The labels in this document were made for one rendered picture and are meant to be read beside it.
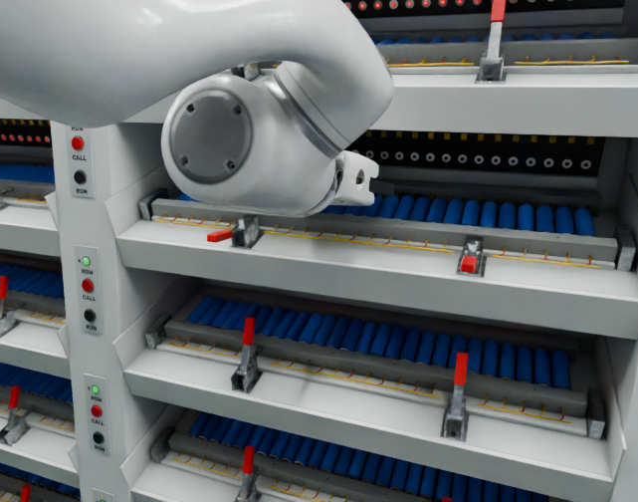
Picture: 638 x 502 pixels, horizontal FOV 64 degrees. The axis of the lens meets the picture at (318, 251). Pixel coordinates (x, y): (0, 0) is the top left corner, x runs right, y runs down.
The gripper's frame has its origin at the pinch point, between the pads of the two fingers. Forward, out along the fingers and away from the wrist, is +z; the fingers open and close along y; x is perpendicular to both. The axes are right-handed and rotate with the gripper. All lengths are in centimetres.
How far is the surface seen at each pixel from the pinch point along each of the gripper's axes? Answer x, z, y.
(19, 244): 11.6, -4.2, 47.4
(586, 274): 6.9, -2.6, -26.5
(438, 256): 6.7, -2.3, -11.8
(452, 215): 1.9, 2.1, -12.4
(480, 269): 7.5, -5.5, -16.4
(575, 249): 4.5, -1.7, -25.4
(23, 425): 43, 4, 54
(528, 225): 2.3, 1.3, -20.7
